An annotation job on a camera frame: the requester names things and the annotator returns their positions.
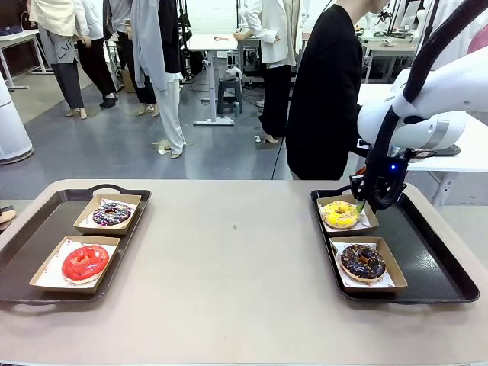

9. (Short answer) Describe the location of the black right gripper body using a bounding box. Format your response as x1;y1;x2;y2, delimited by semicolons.
382;151;409;191

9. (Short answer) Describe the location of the brown cardboard food box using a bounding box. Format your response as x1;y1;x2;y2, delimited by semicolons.
29;235;121;294
72;193;143;236
316;194;380;237
328;236;409;293

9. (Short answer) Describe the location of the yellow sprinkled donut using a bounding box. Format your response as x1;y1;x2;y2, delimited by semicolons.
321;200;361;230

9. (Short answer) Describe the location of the chocolate donut with nuts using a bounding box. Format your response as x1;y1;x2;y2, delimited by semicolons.
339;243;387;283

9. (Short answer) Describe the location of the purple sprinkled chocolate donut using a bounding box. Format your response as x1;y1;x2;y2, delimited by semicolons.
92;202;133;227

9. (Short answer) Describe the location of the red glazed donut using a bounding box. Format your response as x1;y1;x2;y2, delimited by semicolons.
60;245;111;285

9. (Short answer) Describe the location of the large white table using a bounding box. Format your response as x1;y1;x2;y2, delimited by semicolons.
356;83;488;207

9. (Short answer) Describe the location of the person in black cardigan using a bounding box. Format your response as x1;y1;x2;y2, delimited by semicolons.
285;0;388;181

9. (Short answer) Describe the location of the grey background work table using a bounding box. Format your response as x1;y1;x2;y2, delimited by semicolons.
360;36;420;83

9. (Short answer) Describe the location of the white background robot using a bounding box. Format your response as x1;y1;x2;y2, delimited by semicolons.
362;9;396;39

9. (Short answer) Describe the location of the pink hanging garment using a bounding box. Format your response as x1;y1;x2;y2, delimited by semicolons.
467;28;488;54

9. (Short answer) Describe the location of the white hanging garment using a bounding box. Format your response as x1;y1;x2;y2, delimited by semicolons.
415;0;488;73

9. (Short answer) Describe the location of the dark grey plastic stool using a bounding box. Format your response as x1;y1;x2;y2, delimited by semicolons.
217;78;243;115

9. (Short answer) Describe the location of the white standing desk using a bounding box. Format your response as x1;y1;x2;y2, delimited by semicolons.
188;33;239;127

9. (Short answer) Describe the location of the brown cardboard carton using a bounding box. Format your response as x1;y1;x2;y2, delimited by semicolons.
121;70;137;94

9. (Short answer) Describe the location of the figure in dark trousers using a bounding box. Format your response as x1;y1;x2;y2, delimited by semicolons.
108;0;159;118

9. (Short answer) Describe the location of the person in black trousers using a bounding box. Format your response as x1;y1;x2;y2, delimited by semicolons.
74;0;120;110

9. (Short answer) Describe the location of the white desk with dark cabinet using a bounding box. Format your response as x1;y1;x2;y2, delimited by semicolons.
0;29;45;91

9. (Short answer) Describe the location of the thin dark floor cable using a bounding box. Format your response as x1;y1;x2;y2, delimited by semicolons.
271;136;287;181

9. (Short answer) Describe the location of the black handled plastic tray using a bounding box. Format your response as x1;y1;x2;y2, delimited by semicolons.
310;188;480;305
0;184;153;305

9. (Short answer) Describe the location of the white cylindrical pedestal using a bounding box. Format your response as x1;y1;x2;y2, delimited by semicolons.
0;72;34;165

